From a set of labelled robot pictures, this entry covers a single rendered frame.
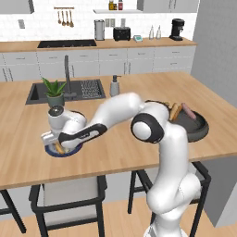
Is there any green plant in grey pot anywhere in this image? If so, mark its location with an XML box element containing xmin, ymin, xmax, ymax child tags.
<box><xmin>41</xmin><ymin>77</ymin><xmax>68</xmax><ymax>108</ymax></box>

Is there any dark grey bowl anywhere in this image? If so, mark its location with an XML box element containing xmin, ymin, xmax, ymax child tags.
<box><xmin>143</xmin><ymin>99</ymin><xmax>210</xmax><ymax>143</ymax></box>

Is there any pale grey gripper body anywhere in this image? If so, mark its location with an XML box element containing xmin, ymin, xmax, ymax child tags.
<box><xmin>41</xmin><ymin>131</ymin><xmax>63</xmax><ymax>150</ymax></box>

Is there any grey double wall socket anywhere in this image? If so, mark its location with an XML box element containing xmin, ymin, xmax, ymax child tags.
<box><xmin>104</xmin><ymin>18</ymin><xmax>116</xmax><ymax>29</ymax></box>

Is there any white wall shelf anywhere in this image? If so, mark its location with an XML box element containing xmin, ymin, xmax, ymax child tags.
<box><xmin>93</xmin><ymin>8</ymin><xmax>143</xmax><ymax>15</ymax></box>

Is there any grey soap dispenser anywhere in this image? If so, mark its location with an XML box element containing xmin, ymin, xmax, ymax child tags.
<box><xmin>109</xmin><ymin>74</ymin><xmax>121</xmax><ymax>97</ymax></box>

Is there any black coffee machine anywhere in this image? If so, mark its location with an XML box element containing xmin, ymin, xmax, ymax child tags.
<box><xmin>168</xmin><ymin>18</ymin><xmax>186</xmax><ymax>42</ymax></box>

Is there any grey wall cupboard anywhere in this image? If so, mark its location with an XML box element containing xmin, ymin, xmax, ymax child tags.
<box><xmin>136</xmin><ymin>0</ymin><xmax>200</xmax><ymax>14</ymax></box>
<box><xmin>0</xmin><ymin>0</ymin><xmax>35</xmax><ymax>15</ymax></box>

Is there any black toaster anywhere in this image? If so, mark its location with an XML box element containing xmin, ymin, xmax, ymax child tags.
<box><xmin>112</xmin><ymin>26</ymin><xmax>131</xmax><ymax>43</ymax></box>

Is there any grey base cupboard run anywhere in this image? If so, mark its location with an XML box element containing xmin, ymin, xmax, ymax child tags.
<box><xmin>0</xmin><ymin>45</ymin><xmax>197</xmax><ymax>83</ymax></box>

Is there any blue rimmed plate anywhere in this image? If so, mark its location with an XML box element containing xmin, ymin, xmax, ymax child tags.
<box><xmin>44</xmin><ymin>141</ymin><xmax>84</xmax><ymax>158</ymax></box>

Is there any dark grey sink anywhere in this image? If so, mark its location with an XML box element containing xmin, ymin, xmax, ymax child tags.
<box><xmin>25</xmin><ymin>79</ymin><xmax>106</xmax><ymax>106</ymax></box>

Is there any black stool grey seat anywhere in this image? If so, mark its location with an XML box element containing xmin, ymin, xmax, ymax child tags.
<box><xmin>0</xmin><ymin>188</ymin><xmax>28</xmax><ymax>234</ymax></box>
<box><xmin>127</xmin><ymin>160</ymin><xmax>213</xmax><ymax>237</ymax></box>
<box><xmin>28</xmin><ymin>174</ymin><xmax>108</xmax><ymax>237</ymax></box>

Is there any tan bun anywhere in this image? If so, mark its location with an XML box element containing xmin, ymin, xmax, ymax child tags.
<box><xmin>168</xmin><ymin>103</ymin><xmax>183</xmax><ymax>122</ymax></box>
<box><xmin>54</xmin><ymin>142</ymin><xmax>66</xmax><ymax>156</ymax></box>

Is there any black hob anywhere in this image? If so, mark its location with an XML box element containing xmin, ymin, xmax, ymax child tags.
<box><xmin>37</xmin><ymin>39</ymin><xmax>98</xmax><ymax>49</ymax></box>

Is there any pink sausage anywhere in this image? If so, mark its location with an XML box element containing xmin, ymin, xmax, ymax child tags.
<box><xmin>181</xmin><ymin>102</ymin><xmax>198</xmax><ymax>121</ymax></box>

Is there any dark grey tap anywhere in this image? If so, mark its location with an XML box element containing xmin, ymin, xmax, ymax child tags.
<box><xmin>63</xmin><ymin>55</ymin><xmax>78</xmax><ymax>100</ymax></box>

